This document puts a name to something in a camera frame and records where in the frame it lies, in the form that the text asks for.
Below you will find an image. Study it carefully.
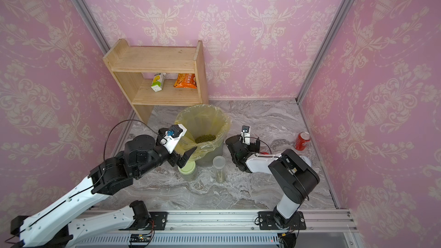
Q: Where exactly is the jar with green lid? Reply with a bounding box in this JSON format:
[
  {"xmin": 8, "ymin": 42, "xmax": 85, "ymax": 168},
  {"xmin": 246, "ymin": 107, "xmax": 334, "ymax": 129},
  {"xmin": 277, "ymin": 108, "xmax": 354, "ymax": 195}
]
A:
[{"xmin": 178, "ymin": 161, "xmax": 198, "ymax": 181}]

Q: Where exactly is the wooden two-tier shelf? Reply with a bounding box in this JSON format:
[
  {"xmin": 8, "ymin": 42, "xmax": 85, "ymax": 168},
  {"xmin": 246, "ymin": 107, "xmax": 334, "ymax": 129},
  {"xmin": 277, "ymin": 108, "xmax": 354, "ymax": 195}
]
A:
[{"xmin": 103, "ymin": 39, "xmax": 209, "ymax": 123}]

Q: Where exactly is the tall clear jar white lid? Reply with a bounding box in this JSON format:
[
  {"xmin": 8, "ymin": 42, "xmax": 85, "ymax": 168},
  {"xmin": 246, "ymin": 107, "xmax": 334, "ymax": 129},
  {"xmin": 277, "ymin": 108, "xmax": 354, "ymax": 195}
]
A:
[{"xmin": 212, "ymin": 156, "xmax": 226, "ymax": 183}]

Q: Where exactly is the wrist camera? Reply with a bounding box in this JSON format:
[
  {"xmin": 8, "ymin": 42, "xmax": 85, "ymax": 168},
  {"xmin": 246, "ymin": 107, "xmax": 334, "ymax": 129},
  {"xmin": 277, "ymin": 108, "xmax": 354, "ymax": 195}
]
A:
[
  {"xmin": 241, "ymin": 125, "xmax": 250, "ymax": 145},
  {"xmin": 157, "ymin": 124, "xmax": 187, "ymax": 154}
]

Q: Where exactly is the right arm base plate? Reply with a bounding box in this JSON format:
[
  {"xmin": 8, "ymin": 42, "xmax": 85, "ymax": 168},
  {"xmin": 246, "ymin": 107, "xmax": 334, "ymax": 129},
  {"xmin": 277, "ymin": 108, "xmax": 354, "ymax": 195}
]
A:
[{"xmin": 254, "ymin": 211, "xmax": 307, "ymax": 230}]

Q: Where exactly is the pile of green mung beans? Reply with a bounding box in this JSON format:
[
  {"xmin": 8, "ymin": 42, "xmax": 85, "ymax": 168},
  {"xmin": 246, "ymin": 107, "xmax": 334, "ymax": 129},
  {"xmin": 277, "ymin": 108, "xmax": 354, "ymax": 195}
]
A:
[{"xmin": 195, "ymin": 134, "xmax": 216, "ymax": 144}]

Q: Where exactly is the small electronics board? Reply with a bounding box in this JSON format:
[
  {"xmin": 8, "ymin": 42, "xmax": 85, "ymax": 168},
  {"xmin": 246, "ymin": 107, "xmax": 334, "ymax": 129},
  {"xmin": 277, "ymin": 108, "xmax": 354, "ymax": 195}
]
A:
[{"xmin": 129, "ymin": 234, "xmax": 153, "ymax": 245}]

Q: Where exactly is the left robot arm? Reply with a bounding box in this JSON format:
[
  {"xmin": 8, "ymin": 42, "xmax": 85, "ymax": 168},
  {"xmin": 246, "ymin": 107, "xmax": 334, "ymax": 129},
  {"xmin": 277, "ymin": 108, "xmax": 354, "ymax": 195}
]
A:
[{"xmin": 10, "ymin": 135, "xmax": 196, "ymax": 248}]

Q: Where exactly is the yellow plastic bin liner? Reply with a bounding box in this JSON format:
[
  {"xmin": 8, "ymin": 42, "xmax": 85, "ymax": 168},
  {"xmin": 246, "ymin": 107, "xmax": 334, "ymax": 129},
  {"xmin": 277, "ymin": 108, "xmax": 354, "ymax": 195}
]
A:
[{"xmin": 172, "ymin": 104, "xmax": 232, "ymax": 161}]

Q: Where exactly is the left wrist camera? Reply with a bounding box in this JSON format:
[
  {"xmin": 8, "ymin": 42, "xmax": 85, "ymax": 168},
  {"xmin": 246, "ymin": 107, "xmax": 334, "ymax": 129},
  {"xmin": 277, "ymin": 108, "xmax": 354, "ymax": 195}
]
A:
[{"xmin": 157, "ymin": 124, "xmax": 187, "ymax": 154}]

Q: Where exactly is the mesh trash bin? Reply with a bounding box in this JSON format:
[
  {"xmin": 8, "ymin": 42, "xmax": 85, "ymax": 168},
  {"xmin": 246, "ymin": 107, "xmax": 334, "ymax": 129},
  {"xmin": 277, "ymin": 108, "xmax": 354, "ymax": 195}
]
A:
[{"xmin": 175, "ymin": 104, "xmax": 229, "ymax": 168}]

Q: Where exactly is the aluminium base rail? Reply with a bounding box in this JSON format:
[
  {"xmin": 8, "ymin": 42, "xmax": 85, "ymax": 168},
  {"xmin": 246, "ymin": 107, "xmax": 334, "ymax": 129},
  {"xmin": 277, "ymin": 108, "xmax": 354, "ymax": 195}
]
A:
[{"xmin": 76, "ymin": 210, "xmax": 363, "ymax": 248}]

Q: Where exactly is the red soda can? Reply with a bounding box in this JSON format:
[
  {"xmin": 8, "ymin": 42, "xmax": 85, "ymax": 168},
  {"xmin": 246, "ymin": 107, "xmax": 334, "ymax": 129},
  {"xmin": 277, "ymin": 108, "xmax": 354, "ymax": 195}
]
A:
[{"xmin": 295, "ymin": 132, "xmax": 311, "ymax": 151}]

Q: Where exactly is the orange snack bag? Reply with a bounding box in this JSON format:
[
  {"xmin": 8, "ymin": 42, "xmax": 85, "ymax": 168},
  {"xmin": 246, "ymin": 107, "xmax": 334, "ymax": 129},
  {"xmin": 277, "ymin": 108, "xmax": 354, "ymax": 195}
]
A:
[{"xmin": 173, "ymin": 73, "xmax": 197, "ymax": 89}]

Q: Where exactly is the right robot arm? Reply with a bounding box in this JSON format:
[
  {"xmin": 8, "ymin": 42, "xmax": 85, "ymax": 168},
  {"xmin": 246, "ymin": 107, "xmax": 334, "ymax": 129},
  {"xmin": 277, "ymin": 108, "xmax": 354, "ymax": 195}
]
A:
[{"xmin": 225, "ymin": 135, "xmax": 320, "ymax": 228}]

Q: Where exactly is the green white carton box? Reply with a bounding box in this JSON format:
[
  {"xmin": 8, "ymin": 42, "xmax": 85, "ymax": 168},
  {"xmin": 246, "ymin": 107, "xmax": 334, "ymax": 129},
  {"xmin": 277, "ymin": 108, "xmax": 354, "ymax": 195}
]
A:
[{"xmin": 151, "ymin": 73, "xmax": 166, "ymax": 93}]

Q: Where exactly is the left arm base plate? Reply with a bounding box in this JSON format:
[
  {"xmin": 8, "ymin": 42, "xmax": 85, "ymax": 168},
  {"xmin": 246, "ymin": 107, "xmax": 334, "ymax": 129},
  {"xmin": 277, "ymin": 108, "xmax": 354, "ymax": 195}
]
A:
[{"xmin": 122, "ymin": 211, "xmax": 168, "ymax": 231}]

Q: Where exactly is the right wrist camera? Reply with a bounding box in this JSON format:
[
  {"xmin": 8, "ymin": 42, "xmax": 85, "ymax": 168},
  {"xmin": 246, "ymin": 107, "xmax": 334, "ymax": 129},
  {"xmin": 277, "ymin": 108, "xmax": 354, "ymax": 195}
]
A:
[{"xmin": 241, "ymin": 125, "xmax": 250, "ymax": 145}]

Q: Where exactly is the white round object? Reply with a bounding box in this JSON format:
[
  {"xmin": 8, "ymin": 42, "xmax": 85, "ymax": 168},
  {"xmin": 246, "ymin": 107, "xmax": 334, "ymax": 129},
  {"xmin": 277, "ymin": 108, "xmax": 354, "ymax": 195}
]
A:
[{"xmin": 300, "ymin": 156, "xmax": 312, "ymax": 168}]

